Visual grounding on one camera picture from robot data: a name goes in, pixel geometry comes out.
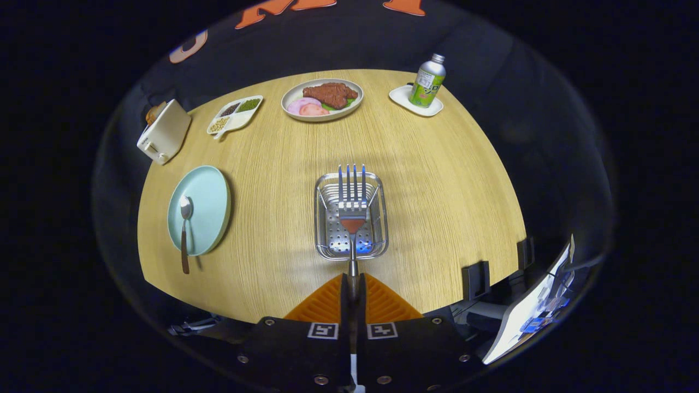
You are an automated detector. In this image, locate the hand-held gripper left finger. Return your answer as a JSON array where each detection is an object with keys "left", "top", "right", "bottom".
[{"left": 232, "top": 273, "right": 353, "bottom": 393}]

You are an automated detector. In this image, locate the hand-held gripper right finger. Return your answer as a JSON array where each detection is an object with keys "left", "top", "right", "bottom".
[{"left": 358, "top": 273, "right": 481, "bottom": 393}]

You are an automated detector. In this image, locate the wooden handled metal fork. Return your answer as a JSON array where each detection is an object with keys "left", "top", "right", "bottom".
[{"left": 336, "top": 164, "right": 368, "bottom": 301}]

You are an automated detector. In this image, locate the wooden handled metal spoon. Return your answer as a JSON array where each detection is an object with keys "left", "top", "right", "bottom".
[{"left": 179, "top": 195, "right": 193, "bottom": 275}]

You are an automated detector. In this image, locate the perforated metal basket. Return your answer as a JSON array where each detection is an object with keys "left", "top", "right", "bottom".
[{"left": 314, "top": 172, "right": 389, "bottom": 261}]

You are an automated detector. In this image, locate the black table clamp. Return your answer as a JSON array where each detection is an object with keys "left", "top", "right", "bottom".
[
  {"left": 517, "top": 237, "right": 535, "bottom": 271},
  {"left": 461, "top": 261, "right": 491, "bottom": 301}
]

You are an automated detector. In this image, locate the light blue plate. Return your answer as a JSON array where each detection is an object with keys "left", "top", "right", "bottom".
[{"left": 167, "top": 165, "right": 232, "bottom": 257}]

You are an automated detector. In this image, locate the pale pink ham slice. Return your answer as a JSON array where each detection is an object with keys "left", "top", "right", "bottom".
[{"left": 287, "top": 97, "right": 323, "bottom": 115}]

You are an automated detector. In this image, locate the white square coaster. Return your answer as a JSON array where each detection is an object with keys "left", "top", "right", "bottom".
[{"left": 389, "top": 84, "right": 444, "bottom": 117}]

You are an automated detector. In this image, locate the brown steak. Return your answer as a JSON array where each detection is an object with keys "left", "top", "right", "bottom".
[{"left": 303, "top": 82, "right": 359, "bottom": 110}]

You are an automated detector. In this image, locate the white divided dish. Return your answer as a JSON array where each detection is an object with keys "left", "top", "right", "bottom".
[{"left": 206, "top": 95, "right": 264, "bottom": 140}]

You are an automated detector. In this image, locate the beige round plate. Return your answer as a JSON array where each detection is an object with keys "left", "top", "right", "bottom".
[{"left": 281, "top": 79, "right": 364, "bottom": 122}]

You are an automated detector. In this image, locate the green label metal bottle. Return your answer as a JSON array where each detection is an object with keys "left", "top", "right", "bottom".
[{"left": 408, "top": 53, "right": 447, "bottom": 108}]

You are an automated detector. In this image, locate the white toaster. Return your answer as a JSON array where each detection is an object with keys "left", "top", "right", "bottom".
[{"left": 137, "top": 99, "right": 192, "bottom": 166}]

